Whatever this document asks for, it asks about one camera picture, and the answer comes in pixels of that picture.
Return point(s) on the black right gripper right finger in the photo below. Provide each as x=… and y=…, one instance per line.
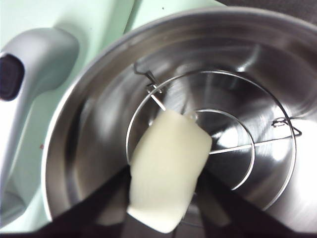
x=247, y=223

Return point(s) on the plain white rectangular bun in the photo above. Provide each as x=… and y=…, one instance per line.
x=168, y=168

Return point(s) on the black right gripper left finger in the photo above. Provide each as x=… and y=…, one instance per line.
x=86, y=218

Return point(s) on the green breakfast machine base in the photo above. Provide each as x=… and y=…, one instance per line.
x=168, y=12

